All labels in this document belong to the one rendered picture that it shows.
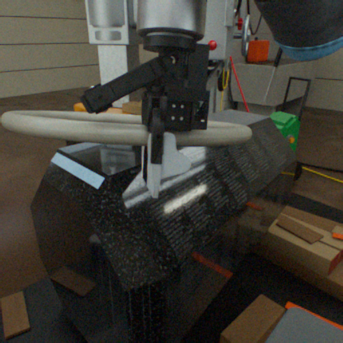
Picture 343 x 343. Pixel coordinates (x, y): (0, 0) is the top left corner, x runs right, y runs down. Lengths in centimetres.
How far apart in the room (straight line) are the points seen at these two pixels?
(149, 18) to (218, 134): 19
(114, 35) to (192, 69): 155
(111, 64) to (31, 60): 569
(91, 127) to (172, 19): 17
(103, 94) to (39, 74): 735
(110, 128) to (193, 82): 13
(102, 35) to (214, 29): 96
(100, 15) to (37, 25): 583
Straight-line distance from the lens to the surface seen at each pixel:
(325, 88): 620
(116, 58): 204
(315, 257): 180
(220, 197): 116
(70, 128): 46
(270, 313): 152
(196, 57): 45
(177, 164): 43
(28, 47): 767
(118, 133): 44
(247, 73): 419
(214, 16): 118
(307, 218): 231
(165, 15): 42
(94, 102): 42
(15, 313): 176
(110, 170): 99
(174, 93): 42
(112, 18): 196
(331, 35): 46
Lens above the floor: 121
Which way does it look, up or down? 24 degrees down
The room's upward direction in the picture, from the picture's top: straight up
